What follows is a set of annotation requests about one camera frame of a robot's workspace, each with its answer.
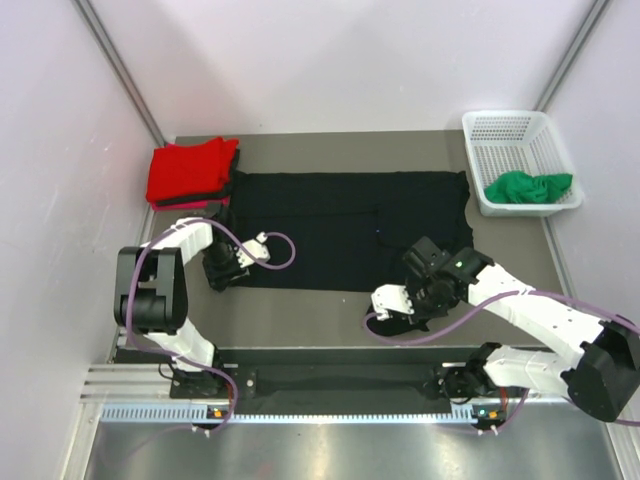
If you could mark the folded pink t shirt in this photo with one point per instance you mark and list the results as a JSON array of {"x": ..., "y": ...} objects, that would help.
[{"x": 197, "y": 205}]

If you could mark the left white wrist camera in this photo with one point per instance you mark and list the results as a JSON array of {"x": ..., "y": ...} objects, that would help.
[{"x": 252, "y": 251}]

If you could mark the folded red t shirt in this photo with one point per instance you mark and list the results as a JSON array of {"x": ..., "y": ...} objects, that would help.
[{"x": 164, "y": 158}]

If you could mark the slotted grey cable duct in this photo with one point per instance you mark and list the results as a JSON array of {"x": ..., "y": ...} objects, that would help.
[{"x": 209, "y": 415}]

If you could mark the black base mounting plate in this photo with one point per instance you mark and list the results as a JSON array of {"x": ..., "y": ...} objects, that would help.
[{"x": 342, "y": 389}]

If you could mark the aluminium front rail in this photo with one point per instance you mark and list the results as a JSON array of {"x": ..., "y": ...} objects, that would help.
[{"x": 593, "y": 385}]

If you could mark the white plastic basket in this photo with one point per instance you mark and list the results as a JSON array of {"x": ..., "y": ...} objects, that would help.
[{"x": 501, "y": 141}]

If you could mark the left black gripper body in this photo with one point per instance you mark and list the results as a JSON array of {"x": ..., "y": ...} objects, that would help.
[{"x": 221, "y": 264}]

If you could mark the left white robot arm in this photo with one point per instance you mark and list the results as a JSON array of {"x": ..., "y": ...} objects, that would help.
[{"x": 151, "y": 298}]

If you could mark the aluminium corner post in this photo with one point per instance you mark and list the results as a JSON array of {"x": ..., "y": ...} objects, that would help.
[
  {"x": 594, "y": 15},
  {"x": 99, "y": 32}
]

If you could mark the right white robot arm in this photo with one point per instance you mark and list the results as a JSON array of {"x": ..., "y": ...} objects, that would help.
[{"x": 589, "y": 357}]

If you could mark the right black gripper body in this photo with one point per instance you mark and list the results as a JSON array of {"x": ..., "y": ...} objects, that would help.
[{"x": 426, "y": 300}]

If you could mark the green crumpled t shirt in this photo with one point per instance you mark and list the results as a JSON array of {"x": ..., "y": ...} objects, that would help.
[{"x": 518, "y": 187}]

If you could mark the right aluminium corner post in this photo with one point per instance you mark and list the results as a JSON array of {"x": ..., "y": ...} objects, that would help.
[{"x": 594, "y": 15}]

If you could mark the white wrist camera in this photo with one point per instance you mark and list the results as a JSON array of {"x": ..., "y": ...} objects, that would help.
[
  {"x": 252, "y": 251},
  {"x": 389, "y": 299}
]

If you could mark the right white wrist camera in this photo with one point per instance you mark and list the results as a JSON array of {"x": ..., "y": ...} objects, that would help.
[{"x": 389, "y": 299}]

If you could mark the left aluminium corner post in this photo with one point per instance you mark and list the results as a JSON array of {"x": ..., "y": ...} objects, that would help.
[{"x": 99, "y": 32}]

